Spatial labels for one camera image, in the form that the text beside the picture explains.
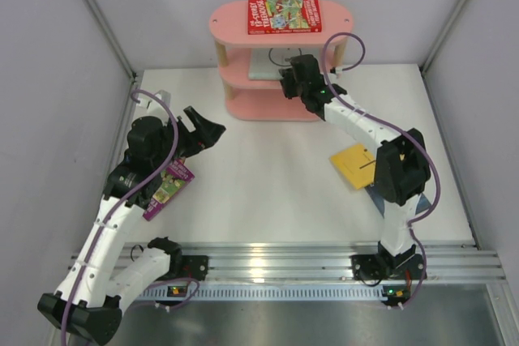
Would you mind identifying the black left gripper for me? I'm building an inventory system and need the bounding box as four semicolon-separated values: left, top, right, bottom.
152;106;224;170

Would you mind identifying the pale green hardcover book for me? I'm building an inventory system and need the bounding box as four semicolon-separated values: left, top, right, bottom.
248;48;302;80

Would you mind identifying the red treehouse book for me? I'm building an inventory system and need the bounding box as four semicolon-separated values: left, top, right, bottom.
247;0;322;35

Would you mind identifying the yellow Little Prince book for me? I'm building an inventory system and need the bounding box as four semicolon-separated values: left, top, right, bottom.
330;143;375;190

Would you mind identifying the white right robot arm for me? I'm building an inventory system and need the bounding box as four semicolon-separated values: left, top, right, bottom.
280;54;431;280

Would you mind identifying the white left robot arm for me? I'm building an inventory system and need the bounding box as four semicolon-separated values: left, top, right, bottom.
37;106;226;345

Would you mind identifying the pink three-tier shelf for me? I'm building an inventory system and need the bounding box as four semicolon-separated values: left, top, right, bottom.
209;0;354;122

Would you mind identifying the purple treehouse book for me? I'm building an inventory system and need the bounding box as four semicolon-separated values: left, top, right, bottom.
143;158;195;221

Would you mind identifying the dark blue book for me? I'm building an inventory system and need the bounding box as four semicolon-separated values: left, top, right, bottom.
365;184;431;219

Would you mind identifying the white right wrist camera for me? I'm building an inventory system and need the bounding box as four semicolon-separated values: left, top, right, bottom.
330;66;345;78

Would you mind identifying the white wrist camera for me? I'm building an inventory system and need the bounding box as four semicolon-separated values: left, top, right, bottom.
330;66;345;78
134;90;171;117

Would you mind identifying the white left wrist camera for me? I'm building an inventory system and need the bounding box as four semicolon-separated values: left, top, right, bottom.
134;90;171;117

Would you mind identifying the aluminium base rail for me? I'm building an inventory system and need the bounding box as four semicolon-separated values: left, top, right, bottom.
64;70;508;306

